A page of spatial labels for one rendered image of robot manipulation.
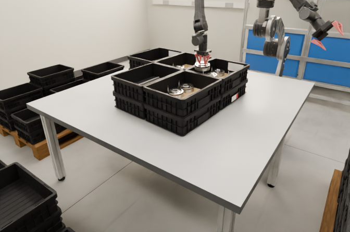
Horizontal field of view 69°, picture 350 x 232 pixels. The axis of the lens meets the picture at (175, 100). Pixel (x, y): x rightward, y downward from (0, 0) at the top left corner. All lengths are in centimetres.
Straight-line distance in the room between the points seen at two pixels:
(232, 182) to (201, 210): 85
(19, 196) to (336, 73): 337
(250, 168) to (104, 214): 115
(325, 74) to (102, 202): 292
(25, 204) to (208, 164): 91
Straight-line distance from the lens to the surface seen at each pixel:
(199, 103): 144
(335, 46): 359
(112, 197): 212
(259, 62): 382
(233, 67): 200
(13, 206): 155
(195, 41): 163
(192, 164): 123
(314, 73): 369
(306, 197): 227
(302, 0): 161
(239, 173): 121
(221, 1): 486
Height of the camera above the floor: 147
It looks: 25 degrees down
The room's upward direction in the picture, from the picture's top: straight up
